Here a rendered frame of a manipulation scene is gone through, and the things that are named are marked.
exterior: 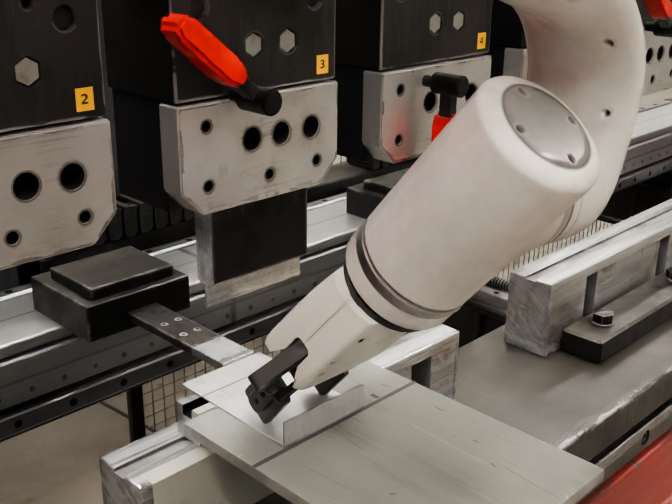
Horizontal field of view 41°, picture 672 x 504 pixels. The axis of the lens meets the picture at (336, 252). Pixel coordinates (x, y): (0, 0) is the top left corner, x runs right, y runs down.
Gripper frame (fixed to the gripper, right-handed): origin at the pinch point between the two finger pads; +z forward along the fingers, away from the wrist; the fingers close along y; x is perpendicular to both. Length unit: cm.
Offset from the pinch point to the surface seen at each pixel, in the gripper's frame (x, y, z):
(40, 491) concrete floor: -41, -42, 168
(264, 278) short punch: -9.0, -2.3, -0.9
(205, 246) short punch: -11.7, 3.6, -4.3
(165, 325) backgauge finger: -13.5, -1.0, 13.7
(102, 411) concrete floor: -58, -73, 182
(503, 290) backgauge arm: -6, -63, 28
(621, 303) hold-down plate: 6, -59, 10
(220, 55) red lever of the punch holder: -15.8, 7.8, -21.5
